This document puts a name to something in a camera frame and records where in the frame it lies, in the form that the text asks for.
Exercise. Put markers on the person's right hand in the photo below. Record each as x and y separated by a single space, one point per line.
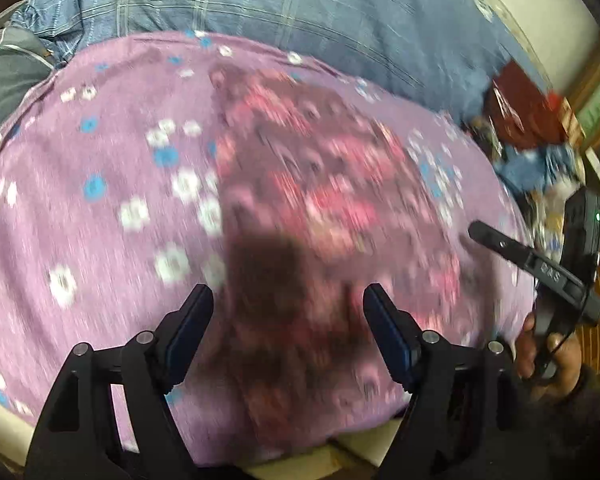
565 352

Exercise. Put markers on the grey folded cloth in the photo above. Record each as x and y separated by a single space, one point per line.
24 62

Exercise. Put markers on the lilac flowered bedsheet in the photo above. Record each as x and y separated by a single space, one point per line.
110 215

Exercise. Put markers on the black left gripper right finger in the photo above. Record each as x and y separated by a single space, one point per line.
465 418

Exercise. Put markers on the purple floral garment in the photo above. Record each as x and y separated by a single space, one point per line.
318 201

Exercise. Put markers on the red plastic bag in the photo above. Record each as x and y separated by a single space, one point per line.
526 118

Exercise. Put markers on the blue cloth on floor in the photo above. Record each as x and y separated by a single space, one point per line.
537 169

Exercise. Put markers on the clear plastic bag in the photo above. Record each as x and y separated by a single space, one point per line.
548 217

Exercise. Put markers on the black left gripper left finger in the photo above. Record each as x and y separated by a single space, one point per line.
77 437

